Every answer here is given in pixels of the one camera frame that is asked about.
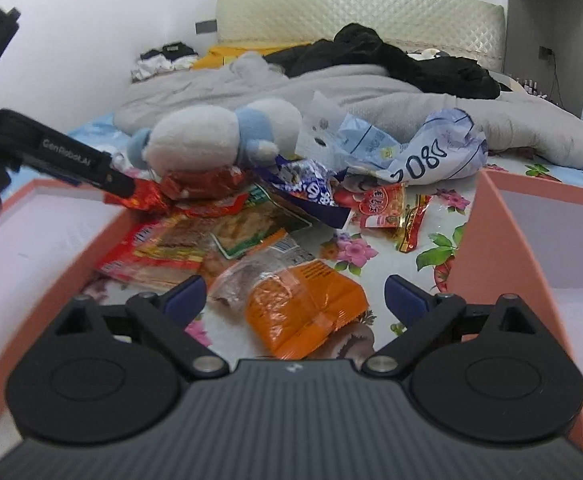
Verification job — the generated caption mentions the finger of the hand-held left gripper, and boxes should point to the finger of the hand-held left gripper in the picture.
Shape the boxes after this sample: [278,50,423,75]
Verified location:
[102,166,138,207]

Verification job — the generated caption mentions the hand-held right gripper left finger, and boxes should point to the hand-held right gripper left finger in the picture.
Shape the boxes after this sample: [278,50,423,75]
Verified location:
[54,274,229,381]

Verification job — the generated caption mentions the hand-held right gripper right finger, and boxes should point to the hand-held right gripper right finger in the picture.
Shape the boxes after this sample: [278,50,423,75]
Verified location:
[361,274,535,378]

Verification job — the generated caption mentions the crinkled red wrapper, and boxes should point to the crinkled red wrapper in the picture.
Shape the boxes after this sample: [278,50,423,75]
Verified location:
[158,167,252,202]
[106,177,172,218]

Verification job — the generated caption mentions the orange snack packet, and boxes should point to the orange snack packet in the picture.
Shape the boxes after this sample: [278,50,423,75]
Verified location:
[244,259,369,360]

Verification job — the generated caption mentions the pink box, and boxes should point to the pink box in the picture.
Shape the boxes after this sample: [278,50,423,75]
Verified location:
[444,167,583,471]

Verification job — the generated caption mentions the blue and white snack packet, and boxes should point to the blue and white snack packet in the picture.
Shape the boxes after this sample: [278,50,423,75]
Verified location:
[256,155,355,231]

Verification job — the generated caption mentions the red and yellow snack packet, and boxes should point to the red and yellow snack packet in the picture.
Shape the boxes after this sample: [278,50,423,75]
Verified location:
[96,215,222,291]

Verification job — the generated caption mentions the floral bed sheet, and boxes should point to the floral bed sheet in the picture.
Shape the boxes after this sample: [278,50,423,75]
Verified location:
[66,110,583,361]

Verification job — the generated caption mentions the clear packet of brown snack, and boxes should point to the clear packet of brown snack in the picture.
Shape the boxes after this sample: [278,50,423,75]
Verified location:
[206,232,317,311]

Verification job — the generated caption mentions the small red yellow packet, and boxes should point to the small red yellow packet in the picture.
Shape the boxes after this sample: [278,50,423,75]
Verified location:
[396,192,435,253]

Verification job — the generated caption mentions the green-edged snack packet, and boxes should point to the green-edged snack packet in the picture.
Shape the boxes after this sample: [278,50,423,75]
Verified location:
[208,185,317,261]

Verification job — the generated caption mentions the white and blue plush toy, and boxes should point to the white and blue plush toy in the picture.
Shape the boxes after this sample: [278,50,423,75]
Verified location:
[126,99,305,178]

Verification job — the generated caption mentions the red candy packet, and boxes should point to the red candy packet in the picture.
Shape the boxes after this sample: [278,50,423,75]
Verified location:
[341,182,407,231]

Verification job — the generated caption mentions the pink box lid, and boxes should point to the pink box lid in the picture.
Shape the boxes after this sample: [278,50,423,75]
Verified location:
[0,180,132,411]

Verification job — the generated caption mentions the black and white folded clothes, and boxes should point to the black and white folded clothes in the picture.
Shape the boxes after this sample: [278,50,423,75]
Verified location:
[131,42,199,81]

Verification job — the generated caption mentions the crumpled white printed bag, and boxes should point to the crumpled white printed bag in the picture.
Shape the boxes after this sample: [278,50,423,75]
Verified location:
[346,109,489,186]

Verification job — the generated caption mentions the yellow cloth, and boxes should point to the yellow cloth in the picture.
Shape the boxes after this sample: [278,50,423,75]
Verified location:
[191,45,292,71]

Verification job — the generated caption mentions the light blue crumpled bag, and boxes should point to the light blue crumpled bag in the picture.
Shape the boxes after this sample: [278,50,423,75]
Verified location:
[336,115,403,162]

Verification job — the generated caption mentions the clear plastic bag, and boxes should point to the clear plastic bag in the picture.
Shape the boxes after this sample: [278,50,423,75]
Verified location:
[296,91,367,161]

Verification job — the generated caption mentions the grey blanket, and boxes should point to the grey blanket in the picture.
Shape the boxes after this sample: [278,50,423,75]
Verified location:
[114,52,583,178]

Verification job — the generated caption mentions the black clothing pile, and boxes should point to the black clothing pile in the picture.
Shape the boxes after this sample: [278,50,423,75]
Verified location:
[266,24,501,100]

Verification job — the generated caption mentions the cream quilted headboard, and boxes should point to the cream quilted headboard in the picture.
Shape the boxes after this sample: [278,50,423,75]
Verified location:
[215,0,506,68]

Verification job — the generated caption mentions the white cabinet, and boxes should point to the white cabinet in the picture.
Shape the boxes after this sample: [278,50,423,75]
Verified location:
[504,0,583,121]

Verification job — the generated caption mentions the black cable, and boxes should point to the black cable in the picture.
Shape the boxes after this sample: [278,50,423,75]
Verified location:
[548,52,565,109]

